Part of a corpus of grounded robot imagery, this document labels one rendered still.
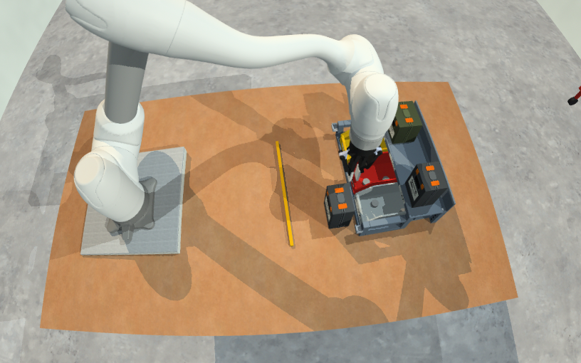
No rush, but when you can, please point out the grey metal shelf rack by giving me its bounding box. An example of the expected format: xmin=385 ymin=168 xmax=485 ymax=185
xmin=331 ymin=100 xmax=456 ymax=236

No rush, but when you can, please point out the grey open bin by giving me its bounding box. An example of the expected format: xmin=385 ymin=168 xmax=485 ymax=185
xmin=355 ymin=182 xmax=406 ymax=225

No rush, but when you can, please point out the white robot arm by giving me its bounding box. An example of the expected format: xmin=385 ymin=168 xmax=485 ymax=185
xmin=65 ymin=0 xmax=399 ymax=242

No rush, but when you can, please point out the yellow open bin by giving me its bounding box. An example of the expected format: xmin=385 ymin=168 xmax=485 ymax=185
xmin=340 ymin=130 xmax=387 ymax=164

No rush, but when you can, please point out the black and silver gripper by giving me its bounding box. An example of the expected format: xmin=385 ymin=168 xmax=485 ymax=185
xmin=338 ymin=141 xmax=383 ymax=182

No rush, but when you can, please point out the red bin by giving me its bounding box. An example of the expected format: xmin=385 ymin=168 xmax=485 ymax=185
xmin=351 ymin=152 xmax=397 ymax=194

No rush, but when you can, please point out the black tool case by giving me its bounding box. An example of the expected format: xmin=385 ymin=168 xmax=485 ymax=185
xmin=405 ymin=162 xmax=448 ymax=208

